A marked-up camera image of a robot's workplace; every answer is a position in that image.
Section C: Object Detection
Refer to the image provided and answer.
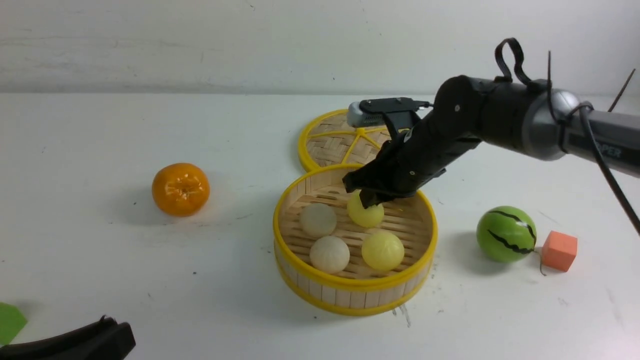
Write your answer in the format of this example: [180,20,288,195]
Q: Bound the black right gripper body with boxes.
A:
[372,117,482,198]

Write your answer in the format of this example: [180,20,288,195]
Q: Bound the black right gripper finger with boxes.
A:
[342,165,383,193]
[359,187,418,208]

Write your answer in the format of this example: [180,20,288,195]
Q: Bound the yellow bun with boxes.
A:
[346,190,385,228]
[361,231,405,272]

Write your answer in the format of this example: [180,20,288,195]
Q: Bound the white bun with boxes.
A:
[299,203,338,239]
[310,235,351,274]

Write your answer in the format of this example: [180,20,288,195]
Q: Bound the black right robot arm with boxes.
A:
[342,75,639,207]

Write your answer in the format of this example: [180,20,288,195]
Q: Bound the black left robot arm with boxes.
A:
[0,315,137,360]

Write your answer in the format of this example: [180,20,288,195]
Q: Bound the yellow woven steamer lid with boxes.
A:
[297,109,390,172]

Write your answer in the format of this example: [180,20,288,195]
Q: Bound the yellow bamboo steamer tray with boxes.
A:
[272,164,438,316]

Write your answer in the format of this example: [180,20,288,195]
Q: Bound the green toy watermelon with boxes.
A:
[476,205,537,264]

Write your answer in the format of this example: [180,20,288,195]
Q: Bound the orange foam cube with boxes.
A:
[541,230,578,272]

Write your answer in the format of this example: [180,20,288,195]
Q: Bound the orange toy tangerine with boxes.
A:
[151,162,211,217]

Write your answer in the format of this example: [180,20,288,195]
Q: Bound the green foam block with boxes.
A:
[0,302,28,346]

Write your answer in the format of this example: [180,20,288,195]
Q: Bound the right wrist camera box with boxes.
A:
[346,96,433,138]

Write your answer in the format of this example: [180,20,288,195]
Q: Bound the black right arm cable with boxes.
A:
[494,37,640,237]

